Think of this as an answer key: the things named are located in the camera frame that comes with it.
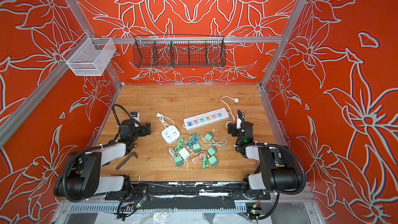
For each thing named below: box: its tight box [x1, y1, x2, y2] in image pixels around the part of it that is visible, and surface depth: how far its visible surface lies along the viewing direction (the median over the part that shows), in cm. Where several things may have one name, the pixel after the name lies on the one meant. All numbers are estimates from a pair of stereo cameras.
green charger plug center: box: [192, 143, 202, 153], surface depth 87 cm
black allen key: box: [115, 151, 138, 171], surface depth 84 cm
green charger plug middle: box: [206, 146, 218, 157], surface depth 86 cm
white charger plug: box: [178, 147, 191, 161], surface depth 85 cm
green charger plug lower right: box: [208, 155, 219, 167], surface depth 82 cm
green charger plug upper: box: [204, 131, 214, 143], surface depth 92 cm
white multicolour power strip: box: [182, 107, 230, 131], surface depth 99 cm
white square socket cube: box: [161, 125, 181, 145], surface depth 92 cm
